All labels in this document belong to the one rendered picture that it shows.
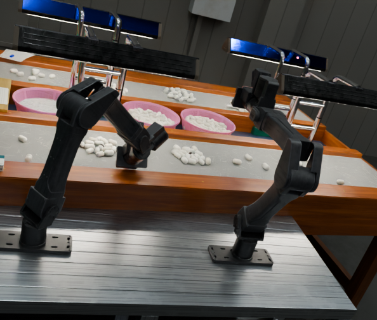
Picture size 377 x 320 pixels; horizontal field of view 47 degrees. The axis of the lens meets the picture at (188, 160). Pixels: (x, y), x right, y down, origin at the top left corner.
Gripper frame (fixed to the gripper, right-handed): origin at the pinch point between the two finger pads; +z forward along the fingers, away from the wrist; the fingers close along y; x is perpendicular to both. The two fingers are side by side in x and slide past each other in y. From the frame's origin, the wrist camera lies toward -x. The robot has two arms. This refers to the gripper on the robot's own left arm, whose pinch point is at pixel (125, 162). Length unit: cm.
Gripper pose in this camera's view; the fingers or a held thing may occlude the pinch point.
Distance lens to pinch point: 148.9
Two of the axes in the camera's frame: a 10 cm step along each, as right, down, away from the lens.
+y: -9.2, -0.8, -3.8
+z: -3.9, 1.9, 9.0
